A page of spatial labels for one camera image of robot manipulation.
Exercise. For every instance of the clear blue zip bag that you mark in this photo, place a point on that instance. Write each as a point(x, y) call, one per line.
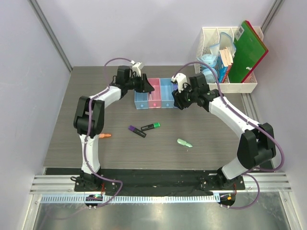
point(225, 41)

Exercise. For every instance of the light green mini highlighter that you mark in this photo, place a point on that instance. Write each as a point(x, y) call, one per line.
point(184, 143)

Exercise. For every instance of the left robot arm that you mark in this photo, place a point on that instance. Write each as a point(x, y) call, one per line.
point(89, 122)

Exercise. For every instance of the green plastic folder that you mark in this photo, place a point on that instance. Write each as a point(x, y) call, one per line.
point(238, 71)

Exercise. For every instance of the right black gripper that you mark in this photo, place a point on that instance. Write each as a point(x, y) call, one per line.
point(178, 97)

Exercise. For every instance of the green cap black highlighter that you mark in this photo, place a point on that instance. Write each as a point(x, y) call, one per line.
point(150, 126)

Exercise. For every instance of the lower blue tape dispenser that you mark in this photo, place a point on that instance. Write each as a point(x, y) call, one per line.
point(209, 75)

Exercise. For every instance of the purple drawer box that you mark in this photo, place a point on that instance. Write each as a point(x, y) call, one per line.
point(175, 87)

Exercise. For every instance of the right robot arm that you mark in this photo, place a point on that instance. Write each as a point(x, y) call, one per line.
point(255, 144)

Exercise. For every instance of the corner aluminium post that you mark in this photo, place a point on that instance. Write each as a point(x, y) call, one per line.
point(50, 33)
point(273, 11)

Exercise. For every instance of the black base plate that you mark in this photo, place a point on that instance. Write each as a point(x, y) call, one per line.
point(141, 182)

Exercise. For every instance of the slotted cable duct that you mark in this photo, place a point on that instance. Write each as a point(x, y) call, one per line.
point(87, 199)

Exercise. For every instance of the white plastic organizer basket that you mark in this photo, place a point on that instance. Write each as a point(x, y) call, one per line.
point(210, 36)

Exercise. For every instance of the orange mini highlighter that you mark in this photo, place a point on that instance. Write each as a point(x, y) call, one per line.
point(105, 135)

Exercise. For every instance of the wooden sticks bundle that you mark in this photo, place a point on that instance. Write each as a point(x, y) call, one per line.
point(226, 56)

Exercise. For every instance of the blue red card box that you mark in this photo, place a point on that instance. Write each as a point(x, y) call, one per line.
point(222, 67)

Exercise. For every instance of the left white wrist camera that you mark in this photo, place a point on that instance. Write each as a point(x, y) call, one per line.
point(136, 69)

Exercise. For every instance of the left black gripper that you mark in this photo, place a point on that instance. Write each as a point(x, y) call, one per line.
point(145, 86)

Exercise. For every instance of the right corner aluminium post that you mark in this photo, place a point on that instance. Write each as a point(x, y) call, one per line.
point(273, 11)

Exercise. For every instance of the pink drawer box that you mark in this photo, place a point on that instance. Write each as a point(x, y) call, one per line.
point(156, 94)

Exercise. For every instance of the purple cap black highlighter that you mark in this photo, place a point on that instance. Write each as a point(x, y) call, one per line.
point(137, 131)

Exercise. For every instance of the left corner aluminium post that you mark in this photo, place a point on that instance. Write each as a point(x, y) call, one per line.
point(50, 33)

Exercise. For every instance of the light blue drawer box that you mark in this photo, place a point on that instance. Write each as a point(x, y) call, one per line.
point(141, 100)

